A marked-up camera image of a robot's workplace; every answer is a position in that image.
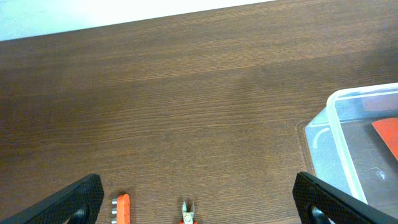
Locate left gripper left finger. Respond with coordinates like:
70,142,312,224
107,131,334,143
2,174,104,224

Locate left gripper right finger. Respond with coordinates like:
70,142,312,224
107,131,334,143
292,172,397,224

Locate orange bit holder strip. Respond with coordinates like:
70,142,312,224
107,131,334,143
111,194,131,224

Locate clear plastic container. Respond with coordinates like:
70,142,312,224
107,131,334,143
305,83,397,217

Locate orange scraper wooden handle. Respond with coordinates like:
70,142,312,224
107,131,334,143
372,118,398,159

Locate small red diagonal cutters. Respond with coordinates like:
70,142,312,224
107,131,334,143
179,200,198,224

